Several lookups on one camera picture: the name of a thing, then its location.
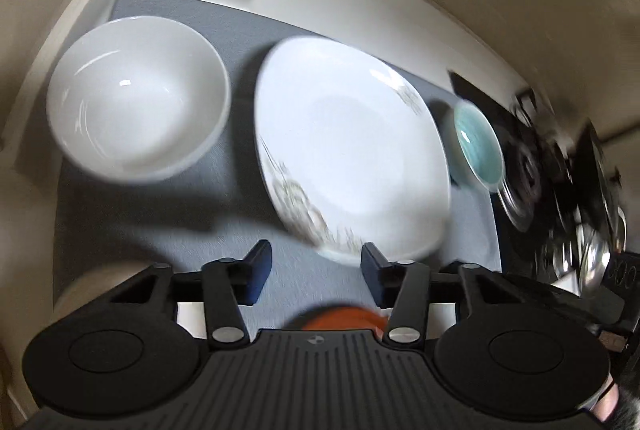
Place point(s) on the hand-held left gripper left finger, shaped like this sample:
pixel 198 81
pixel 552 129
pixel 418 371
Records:
pixel 259 272

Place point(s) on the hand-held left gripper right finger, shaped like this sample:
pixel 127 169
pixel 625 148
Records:
pixel 372 275

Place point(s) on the white square patterned plate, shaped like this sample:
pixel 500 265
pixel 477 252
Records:
pixel 350 144

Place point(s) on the small teal bowl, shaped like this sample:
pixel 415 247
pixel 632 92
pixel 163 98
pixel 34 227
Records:
pixel 480 149

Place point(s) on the white round bowl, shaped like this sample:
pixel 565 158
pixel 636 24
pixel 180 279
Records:
pixel 140 109

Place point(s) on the grey mat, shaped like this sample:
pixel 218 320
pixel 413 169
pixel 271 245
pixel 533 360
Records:
pixel 295 275

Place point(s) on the orange round object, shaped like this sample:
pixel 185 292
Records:
pixel 340 320

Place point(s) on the black gas stove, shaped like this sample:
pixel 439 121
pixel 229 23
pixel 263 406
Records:
pixel 545 190

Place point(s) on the steel pot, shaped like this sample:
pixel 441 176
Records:
pixel 597 250

